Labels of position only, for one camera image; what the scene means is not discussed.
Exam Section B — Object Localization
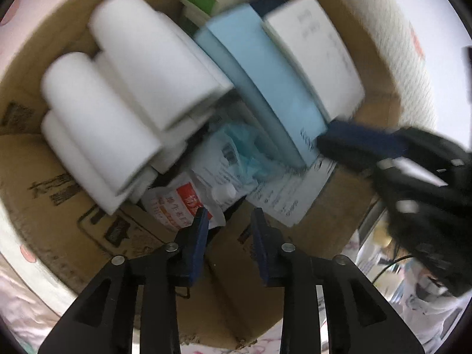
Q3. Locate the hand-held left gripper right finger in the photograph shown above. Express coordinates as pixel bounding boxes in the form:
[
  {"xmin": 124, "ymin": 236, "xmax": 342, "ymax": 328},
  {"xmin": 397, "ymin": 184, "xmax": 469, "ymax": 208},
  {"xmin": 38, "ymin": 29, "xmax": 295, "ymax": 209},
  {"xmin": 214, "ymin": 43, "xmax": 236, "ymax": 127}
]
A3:
[{"xmin": 250, "ymin": 207, "xmax": 425, "ymax": 354}]

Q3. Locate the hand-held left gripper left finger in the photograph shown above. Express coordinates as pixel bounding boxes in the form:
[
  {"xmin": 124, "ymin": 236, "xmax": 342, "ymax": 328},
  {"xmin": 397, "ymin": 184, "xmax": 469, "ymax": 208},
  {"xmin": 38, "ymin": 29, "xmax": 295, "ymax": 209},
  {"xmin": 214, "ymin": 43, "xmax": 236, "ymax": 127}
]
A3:
[{"xmin": 38, "ymin": 206, "xmax": 210, "ymax": 354}]

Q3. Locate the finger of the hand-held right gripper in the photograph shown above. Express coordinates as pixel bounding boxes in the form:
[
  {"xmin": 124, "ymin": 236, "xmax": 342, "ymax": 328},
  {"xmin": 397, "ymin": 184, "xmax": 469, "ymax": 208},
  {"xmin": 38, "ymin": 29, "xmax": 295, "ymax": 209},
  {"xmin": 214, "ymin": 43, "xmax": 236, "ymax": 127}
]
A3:
[
  {"xmin": 317, "ymin": 136, "xmax": 378, "ymax": 174},
  {"xmin": 327, "ymin": 120, "xmax": 411, "ymax": 160}
]

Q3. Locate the white pouch with red label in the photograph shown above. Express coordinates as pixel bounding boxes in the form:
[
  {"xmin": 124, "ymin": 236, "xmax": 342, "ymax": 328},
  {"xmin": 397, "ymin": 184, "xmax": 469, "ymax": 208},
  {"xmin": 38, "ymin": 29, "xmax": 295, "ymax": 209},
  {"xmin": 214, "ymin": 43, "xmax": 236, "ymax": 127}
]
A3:
[{"xmin": 142, "ymin": 171, "xmax": 237, "ymax": 233}]

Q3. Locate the light blue mask packet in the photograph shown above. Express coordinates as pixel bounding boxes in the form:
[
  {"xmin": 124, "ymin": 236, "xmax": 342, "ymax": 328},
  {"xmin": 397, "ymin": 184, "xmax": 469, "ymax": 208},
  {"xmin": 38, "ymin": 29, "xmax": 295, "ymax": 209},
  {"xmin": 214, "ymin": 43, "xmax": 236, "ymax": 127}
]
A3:
[{"xmin": 192, "ymin": 123, "xmax": 288, "ymax": 207}]

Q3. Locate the white cardboard roll tube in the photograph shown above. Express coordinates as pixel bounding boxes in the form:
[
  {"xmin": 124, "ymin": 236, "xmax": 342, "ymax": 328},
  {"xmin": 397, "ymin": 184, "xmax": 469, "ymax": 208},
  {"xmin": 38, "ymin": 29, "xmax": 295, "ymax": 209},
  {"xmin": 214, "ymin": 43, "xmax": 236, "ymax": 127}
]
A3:
[
  {"xmin": 157, "ymin": 10, "xmax": 236, "ymax": 93},
  {"xmin": 88, "ymin": 0, "xmax": 235, "ymax": 131},
  {"xmin": 40, "ymin": 52, "xmax": 163, "ymax": 192},
  {"xmin": 149, "ymin": 107, "xmax": 217, "ymax": 175},
  {"xmin": 40, "ymin": 112, "xmax": 128, "ymax": 215}
]

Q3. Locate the light blue box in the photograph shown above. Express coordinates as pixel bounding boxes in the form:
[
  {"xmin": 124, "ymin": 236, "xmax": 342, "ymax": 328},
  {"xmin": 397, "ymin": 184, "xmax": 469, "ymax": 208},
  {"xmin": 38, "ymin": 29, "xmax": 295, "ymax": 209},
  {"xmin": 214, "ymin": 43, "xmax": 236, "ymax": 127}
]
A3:
[{"xmin": 194, "ymin": 4, "xmax": 329, "ymax": 166}]

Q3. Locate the brown cardboard box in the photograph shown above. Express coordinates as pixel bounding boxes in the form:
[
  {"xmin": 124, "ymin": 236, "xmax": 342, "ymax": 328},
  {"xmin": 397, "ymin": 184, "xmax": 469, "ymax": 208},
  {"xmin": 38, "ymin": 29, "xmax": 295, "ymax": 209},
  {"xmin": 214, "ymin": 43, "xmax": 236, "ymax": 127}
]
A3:
[{"xmin": 0, "ymin": 0, "xmax": 406, "ymax": 347}]

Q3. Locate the white paper leaflet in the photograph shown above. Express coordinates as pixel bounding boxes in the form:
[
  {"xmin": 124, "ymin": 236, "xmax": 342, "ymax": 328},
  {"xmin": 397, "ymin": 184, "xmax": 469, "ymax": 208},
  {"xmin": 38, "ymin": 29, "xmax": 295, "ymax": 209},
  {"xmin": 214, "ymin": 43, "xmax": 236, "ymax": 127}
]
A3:
[{"xmin": 245, "ymin": 157, "xmax": 338, "ymax": 227}]

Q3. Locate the dark blue box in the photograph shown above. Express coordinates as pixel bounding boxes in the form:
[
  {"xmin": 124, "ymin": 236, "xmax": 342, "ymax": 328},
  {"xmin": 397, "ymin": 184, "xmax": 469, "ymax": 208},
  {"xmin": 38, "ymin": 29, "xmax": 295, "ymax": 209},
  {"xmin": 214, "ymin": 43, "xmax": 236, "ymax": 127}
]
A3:
[{"xmin": 250, "ymin": 0, "xmax": 292, "ymax": 18}]

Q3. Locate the black cable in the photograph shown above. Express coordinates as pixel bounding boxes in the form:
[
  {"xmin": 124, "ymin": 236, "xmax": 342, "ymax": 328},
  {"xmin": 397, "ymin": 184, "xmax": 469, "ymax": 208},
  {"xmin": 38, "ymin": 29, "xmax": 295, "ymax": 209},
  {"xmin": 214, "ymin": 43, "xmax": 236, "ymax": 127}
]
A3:
[{"xmin": 369, "ymin": 254, "xmax": 415, "ymax": 284}]

